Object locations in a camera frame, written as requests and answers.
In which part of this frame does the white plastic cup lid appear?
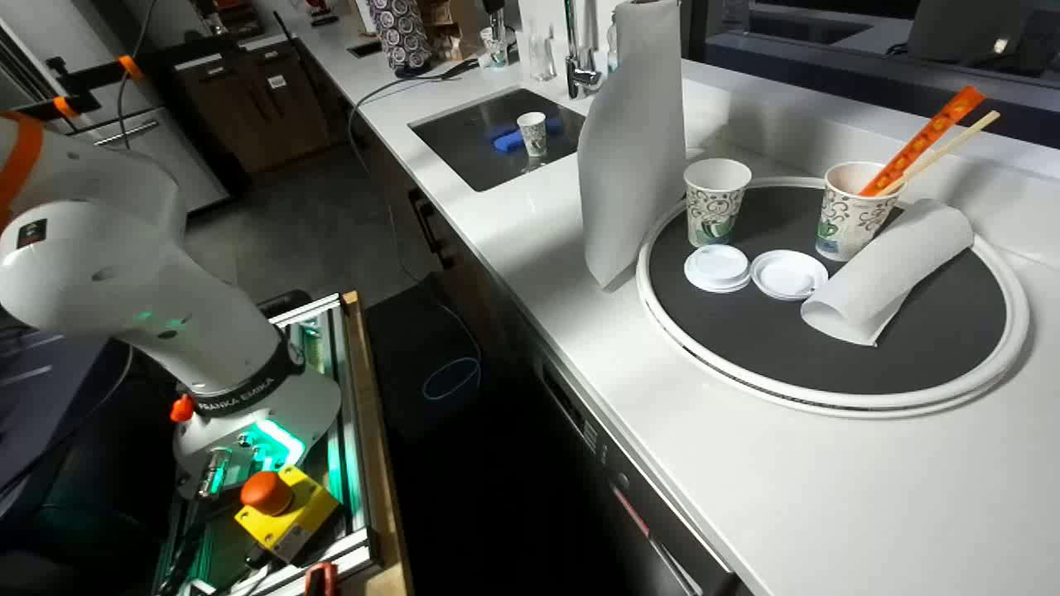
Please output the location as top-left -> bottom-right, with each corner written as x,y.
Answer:
750,248 -> 833,305
683,242 -> 756,298

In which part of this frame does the small paper cup in sink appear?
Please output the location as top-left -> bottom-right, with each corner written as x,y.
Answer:
513,109 -> 552,164

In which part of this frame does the patterned paper cup with chopsticks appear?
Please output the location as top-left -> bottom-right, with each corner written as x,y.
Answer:
813,158 -> 911,265

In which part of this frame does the steel kitchen sink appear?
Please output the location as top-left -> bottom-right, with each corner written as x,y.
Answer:
409,85 -> 590,196

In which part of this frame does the white paper towel roll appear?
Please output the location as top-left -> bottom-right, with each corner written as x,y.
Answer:
573,0 -> 690,290

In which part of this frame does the chrome kitchen faucet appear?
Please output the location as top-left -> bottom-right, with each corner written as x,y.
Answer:
559,0 -> 614,98

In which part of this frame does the patterned bottle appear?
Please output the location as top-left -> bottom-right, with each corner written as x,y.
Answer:
365,0 -> 438,79

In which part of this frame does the yellow emergency stop button box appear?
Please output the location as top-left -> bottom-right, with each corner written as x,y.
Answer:
231,465 -> 344,561

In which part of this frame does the brown wooden cabinet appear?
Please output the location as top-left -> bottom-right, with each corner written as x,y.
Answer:
163,35 -> 335,180

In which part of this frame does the rolled white towel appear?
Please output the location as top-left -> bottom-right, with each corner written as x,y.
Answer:
799,197 -> 976,351

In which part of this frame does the round black tray white rim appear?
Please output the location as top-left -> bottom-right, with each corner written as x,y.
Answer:
634,173 -> 1033,421

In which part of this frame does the orange chopstick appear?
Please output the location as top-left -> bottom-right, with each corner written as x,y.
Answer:
857,84 -> 986,202

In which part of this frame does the wooden chopstick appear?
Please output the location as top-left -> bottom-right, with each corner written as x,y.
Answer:
882,106 -> 1004,197

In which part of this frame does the black stand with orange clips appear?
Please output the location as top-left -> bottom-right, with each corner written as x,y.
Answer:
42,50 -> 150,125

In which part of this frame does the dark monitor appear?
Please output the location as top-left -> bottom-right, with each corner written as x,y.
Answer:
906,0 -> 1040,62

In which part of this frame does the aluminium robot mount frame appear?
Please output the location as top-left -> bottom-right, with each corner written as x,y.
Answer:
152,289 -> 413,596

